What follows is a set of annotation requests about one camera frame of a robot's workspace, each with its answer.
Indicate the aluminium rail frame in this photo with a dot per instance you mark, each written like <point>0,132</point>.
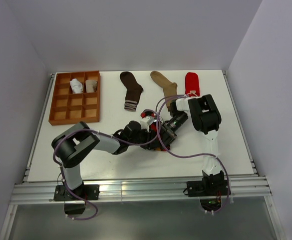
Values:
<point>141,190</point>

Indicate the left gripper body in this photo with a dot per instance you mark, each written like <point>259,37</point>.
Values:
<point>143,137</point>

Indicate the orange compartment tray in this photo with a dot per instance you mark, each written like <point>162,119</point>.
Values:
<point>68,108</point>

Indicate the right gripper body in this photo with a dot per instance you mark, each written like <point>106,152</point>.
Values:
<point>172,126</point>

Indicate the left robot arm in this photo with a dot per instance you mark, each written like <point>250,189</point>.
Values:
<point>73,146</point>

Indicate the black orange argyle sock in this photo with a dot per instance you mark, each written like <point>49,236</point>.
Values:
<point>155,145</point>

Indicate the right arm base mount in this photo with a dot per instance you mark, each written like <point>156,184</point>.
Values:
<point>211,193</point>

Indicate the dark brown sock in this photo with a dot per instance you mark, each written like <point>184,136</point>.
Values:
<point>133,91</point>

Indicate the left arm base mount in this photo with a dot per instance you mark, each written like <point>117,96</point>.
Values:
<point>88,192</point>

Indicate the tan sock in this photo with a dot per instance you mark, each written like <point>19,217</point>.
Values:
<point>169,88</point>

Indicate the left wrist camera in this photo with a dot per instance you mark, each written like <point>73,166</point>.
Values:
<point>148,118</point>

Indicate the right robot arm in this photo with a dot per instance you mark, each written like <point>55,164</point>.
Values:
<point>206,119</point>

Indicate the beige and red reindeer sock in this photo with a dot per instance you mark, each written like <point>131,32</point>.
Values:
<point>91,85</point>

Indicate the white sock with black stripes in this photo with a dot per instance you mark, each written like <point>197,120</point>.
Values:
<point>76,86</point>

